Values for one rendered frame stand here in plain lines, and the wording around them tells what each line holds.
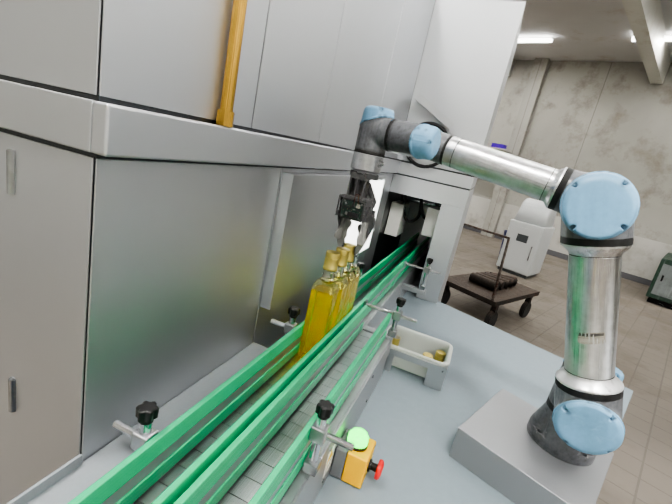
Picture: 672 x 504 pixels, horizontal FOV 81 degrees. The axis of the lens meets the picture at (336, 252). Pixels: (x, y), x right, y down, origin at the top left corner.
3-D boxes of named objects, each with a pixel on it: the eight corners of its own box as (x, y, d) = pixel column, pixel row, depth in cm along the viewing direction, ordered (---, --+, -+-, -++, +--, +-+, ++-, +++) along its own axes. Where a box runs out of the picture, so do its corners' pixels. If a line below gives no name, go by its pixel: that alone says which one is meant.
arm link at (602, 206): (617, 429, 84) (634, 169, 76) (624, 473, 72) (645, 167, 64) (553, 415, 91) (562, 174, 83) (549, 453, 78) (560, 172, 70)
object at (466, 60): (413, 187, 263) (450, 43, 240) (470, 201, 252) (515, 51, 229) (389, 191, 198) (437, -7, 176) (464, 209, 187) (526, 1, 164)
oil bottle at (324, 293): (305, 347, 104) (321, 272, 99) (325, 355, 103) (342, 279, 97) (296, 356, 99) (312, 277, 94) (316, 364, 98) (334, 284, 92)
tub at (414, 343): (385, 343, 144) (391, 322, 142) (446, 366, 138) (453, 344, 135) (373, 364, 128) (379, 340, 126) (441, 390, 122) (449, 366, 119)
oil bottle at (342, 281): (316, 339, 110) (331, 268, 104) (334, 346, 108) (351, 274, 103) (307, 348, 105) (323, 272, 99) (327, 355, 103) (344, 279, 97)
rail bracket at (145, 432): (123, 458, 61) (129, 384, 58) (157, 478, 59) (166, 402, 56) (100, 476, 58) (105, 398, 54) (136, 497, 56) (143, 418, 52)
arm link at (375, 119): (390, 107, 88) (358, 102, 92) (379, 156, 91) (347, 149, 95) (403, 113, 95) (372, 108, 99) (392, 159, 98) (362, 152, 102)
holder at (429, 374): (371, 340, 146) (376, 321, 144) (445, 367, 138) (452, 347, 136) (357, 359, 130) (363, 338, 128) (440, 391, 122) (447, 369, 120)
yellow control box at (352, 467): (339, 454, 88) (346, 427, 86) (371, 469, 86) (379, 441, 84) (328, 476, 82) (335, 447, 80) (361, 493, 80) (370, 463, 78)
